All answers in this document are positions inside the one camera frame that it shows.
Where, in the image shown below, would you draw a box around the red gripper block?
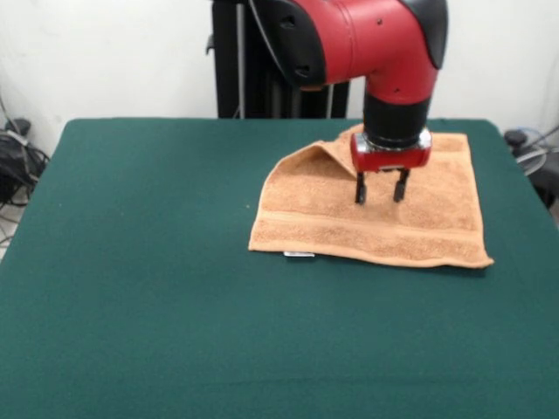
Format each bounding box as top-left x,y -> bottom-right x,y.
349,130 -> 433,205

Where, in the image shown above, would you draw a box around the orange terry towel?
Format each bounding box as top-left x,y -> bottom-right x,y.
247,124 -> 495,268

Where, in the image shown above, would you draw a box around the dark green table cloth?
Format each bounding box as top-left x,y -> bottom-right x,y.
0,117 -> 559,419

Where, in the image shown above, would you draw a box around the grey cable loops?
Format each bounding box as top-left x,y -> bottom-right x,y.
508,126 -> 559,175

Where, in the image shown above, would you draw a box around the black furniture frame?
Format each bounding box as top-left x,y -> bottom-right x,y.
530,165 -> 559,210

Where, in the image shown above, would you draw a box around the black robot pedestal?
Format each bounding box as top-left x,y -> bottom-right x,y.
204,0 -> 350,120

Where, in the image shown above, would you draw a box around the black cable tangle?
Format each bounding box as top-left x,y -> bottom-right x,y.
0,117 -> 52,210

